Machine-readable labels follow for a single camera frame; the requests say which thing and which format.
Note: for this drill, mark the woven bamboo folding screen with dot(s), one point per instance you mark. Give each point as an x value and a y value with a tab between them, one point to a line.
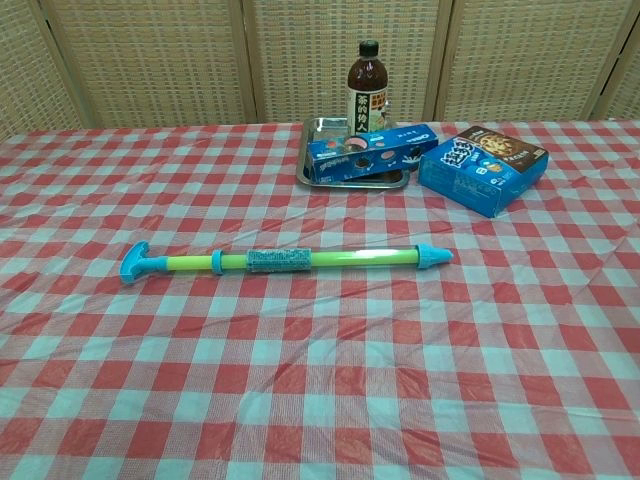
150	60

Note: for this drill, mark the rectangular stainless steel tray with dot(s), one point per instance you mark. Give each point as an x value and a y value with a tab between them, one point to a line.
325	127

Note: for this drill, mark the blue chocolate chip cookie box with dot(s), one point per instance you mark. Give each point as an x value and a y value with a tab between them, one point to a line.
465	185

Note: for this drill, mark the long blue Oreo box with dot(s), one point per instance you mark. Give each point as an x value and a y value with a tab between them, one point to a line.
400	140

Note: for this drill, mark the dark tea bottle white label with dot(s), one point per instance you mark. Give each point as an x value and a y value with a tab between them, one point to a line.
367	75

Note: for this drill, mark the green blue water gun toy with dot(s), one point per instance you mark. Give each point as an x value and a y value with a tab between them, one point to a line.
350	257

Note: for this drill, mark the red white checkered tablecloth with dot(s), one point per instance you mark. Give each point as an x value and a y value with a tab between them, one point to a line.
320	375

